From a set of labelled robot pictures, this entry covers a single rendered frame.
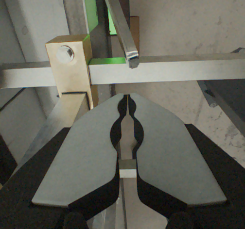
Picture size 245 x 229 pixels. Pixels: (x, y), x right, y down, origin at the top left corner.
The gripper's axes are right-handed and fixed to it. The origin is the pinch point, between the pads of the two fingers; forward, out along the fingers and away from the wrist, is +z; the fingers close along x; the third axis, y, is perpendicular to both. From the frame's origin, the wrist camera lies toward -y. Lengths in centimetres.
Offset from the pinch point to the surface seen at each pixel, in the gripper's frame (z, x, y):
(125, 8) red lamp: 26.8, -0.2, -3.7
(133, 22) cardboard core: 89, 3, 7
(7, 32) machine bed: 32.0, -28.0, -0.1
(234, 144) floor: 97, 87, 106
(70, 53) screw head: 11.9, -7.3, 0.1
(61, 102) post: 9.4, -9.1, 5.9
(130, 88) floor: 97, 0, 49
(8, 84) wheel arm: 13.1, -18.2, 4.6
